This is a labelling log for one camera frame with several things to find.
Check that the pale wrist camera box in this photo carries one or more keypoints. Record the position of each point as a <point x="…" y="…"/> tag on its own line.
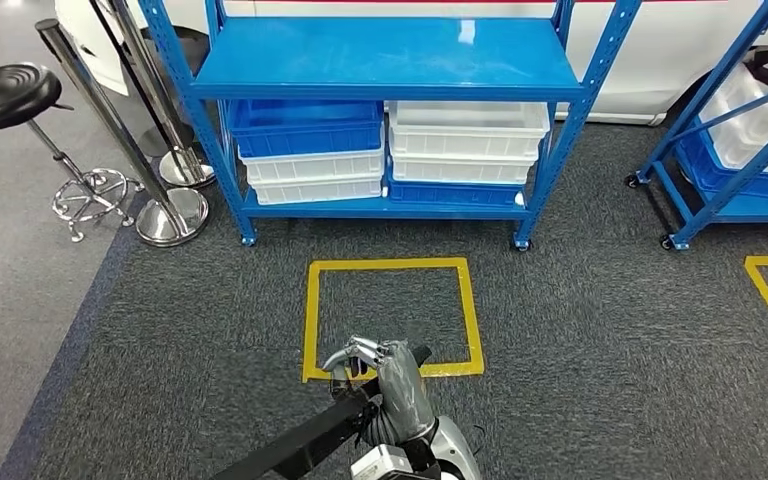
<point x="377" y="464"/>

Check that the black stool with chrome base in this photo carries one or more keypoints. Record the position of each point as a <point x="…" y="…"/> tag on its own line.
<point x="10" y="93"/>

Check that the chrome stanchion post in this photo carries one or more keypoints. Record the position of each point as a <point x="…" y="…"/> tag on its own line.
<point x="188" y="173"/>
<point x="172" y="218"/>

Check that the blue plastic bin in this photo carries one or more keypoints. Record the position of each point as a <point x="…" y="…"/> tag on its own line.
<point x="450" y="194"/>
<point x="722" y="179"/>
<point x="304" y="139"/>

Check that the blue metal shelf rack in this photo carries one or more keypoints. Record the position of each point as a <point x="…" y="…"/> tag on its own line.
<point x="384" y="60"/>
<point x="695" y="218"/>

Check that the black plastic frame part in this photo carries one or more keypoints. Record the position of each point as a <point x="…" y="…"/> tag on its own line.
<point x="304" y="444"/>

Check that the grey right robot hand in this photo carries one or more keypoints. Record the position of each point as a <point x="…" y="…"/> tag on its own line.
<point x="400" y="391"/>

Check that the white plastic bin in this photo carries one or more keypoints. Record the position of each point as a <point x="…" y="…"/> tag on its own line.
<point x="318" y="191"/>
<point x="463" y="171"/>
<point x="311" y="167"/>
<point x="755" y="132"/>
<point x="470" y="142"/>

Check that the white car with red stripe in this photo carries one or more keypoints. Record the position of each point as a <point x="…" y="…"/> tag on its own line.
<point x="669" y="40"/>

